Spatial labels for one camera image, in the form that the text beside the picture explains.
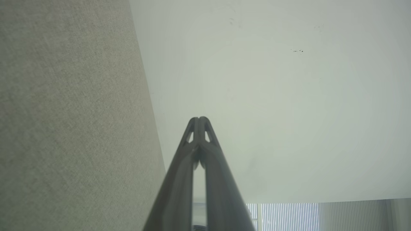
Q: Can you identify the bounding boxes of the grey fabric sofa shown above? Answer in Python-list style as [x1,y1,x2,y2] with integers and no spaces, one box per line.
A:
[0,0,167,231]

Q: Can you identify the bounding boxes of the white vertical window blinds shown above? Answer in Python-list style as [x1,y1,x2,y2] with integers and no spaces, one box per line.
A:
[247,199,396,231]

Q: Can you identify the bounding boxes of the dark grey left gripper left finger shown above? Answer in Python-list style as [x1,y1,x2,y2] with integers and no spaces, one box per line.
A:
[143,117,200,231]

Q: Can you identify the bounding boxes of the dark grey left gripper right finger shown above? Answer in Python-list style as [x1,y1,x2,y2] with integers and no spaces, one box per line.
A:
[198,116,257,231]

